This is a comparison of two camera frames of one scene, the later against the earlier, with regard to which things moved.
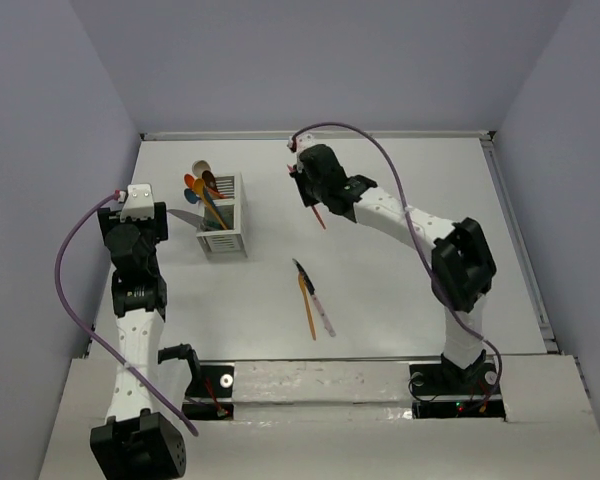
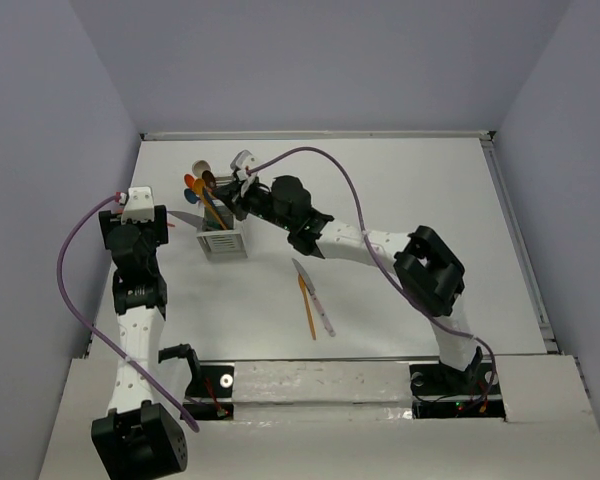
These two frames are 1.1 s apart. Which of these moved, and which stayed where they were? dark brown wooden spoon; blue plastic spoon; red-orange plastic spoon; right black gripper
Moved: right black gripper
Stayed: dark brown wooden spoon; blue plastic spoon; red-orange plastic spoon
